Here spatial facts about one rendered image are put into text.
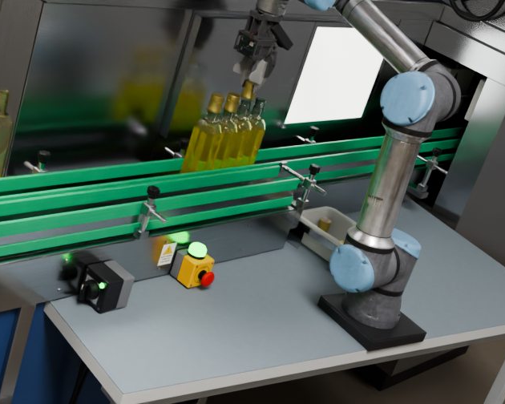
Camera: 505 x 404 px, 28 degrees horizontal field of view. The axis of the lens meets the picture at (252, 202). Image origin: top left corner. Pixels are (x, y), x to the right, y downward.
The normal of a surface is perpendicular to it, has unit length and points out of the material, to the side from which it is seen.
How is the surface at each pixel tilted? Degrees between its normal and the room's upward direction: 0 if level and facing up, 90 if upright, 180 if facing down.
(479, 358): 0
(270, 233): 90
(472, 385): 0
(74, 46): 90
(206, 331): 0
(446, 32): 90
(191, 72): 90
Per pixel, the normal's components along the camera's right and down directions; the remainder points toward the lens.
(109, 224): 0.70, 0.48
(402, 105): -0.59, -0.03
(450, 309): 0.29, -0.87
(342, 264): -0.66, 0.22
